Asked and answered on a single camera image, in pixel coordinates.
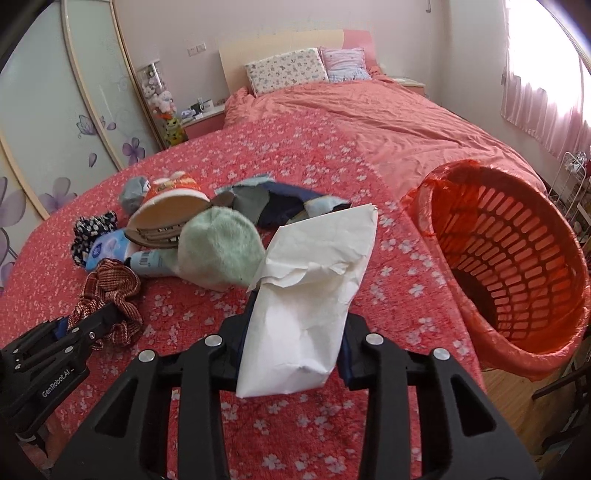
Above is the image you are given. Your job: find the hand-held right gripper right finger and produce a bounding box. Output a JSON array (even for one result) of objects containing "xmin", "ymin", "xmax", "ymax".
[{"xmin": 336, "ymin": 314, "xmax": 541, "ymax": 480}]

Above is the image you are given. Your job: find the clear plush toy display tube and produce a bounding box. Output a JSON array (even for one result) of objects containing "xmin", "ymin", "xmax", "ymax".
[{"xmin": 137, "ymin": 59, "xmax": 189, "ymax": 148}]

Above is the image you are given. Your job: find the pink striped pillow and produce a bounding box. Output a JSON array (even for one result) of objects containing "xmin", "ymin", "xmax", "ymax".
[{"xmin": 320, "ymin": 46, "xmax": 372, "ymax": 83}]

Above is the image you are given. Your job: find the beige nightstand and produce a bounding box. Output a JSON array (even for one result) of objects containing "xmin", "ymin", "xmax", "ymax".
[{"xmin": 392, "ymin": 76, "xmax": 428, "ymax": 97}]

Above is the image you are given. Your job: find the pink and white nightstand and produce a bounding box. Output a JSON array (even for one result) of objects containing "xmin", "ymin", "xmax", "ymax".
[{"xmin": 180, "ymin": 104, "xmax": 227, "ymax": 141}]

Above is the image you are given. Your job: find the white paper bag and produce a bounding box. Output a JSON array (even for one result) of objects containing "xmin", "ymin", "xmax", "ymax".
[{"xmin": 235, "ymin": 203, "xmax": 379, "ymax": 398}]

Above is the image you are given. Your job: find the orange plastic laundry basket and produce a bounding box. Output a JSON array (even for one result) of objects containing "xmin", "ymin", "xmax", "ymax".
[
  {"xmin": 422, "ymin": 161, "xmax": 585, "ymax": 365},
  {"xmin": 399, "ymin": 159, "xmax": 591, "ymax": 381}
]

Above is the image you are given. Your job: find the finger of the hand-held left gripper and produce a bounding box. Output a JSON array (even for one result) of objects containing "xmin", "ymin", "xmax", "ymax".
[
  {"xmin": 2, "ymin": 318, "xmax": 72, "ymax": 365},
  {"xmin": 67, "ymin": 300, "xmax": 124, "ymax": 352}
]

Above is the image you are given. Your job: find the grey sock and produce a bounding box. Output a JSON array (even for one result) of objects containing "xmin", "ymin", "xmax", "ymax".
[{"xmin": 119, "ymin": 176, "xmax": 151, "ymax": 215}]

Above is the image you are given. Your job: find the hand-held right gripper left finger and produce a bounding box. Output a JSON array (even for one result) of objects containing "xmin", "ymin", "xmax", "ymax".
[{"xmin": 50, "ymin": 295, "xmax": 254, "ymax": 480}]

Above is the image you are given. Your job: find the white wire rack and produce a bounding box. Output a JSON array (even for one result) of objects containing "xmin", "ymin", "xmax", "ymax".
[{"xmin": 547, "ymin": 150, "xmax": 591, "ymax": 232}]

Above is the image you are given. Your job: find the black floral scrunchie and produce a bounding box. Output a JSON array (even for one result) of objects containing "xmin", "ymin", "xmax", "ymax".
[{"xmin": 70, "ymin": 210, "xmax": 120, "ymax": 267}]

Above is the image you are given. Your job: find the wardrobe with purple flower doors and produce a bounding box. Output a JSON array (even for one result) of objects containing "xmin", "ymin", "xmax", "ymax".
[{"xmin": 0, "ymin": 0, "xmax": 162, "ymax": 296}]

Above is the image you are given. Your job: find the pale green fuzzy hat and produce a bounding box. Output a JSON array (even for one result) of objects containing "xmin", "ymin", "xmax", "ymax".
[{"xmin": 178, "ymin": 206, "xmax": 267, "ymax": 292}]

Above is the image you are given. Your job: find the red-brown woven scrunchie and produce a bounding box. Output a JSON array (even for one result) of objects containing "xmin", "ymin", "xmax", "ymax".
[{"xmin": 67, "ymin": 258, "xmax": 145, "ymax": 347}]

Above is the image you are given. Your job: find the pink curtain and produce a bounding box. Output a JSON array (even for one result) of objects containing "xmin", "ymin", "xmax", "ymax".
[{"xmin": 501, "ymin": 0, "xmax": 591, "ymax": 162}]

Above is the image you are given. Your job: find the white bottle with barcode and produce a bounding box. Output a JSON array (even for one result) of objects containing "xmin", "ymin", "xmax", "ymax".
[{"xmin": 124, "ymin": 249, "xmax": 178, "ymax": 278}]

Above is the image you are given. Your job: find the light blue cloth piece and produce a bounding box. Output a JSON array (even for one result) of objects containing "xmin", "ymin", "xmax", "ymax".
[{"xmin": 302, "ymin": 196, "xmax": 352, "ymax": 220}]

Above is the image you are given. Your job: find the navy blue cloth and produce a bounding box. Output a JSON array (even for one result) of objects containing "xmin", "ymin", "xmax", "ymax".
[{"xmin": 256, "ymin": 182, "xmax": 352, "ymax": 229}]

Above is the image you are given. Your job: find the grey-green cloth piece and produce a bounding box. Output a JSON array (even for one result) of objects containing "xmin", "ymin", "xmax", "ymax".
[{"xmin": 216, "ymin": 174, "xmax": 273, "ymax": 222}]

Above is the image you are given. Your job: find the white floral pillow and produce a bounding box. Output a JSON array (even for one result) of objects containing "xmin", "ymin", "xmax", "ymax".
[{"xmin": 245, "ymin": 47, "xmax": 329, "ymax": 97}]

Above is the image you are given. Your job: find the red floral blanket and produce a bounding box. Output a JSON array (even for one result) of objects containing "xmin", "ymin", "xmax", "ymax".
[{"xmin": 0, "ymin": 108, "xmax": 485, "ymax": 480}]

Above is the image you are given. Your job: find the beige and pink headboard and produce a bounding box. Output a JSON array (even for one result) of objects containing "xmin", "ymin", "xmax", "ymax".
[{"xmin": 218, "ymin": 29, "xmax": 377, "ymax": 90}]

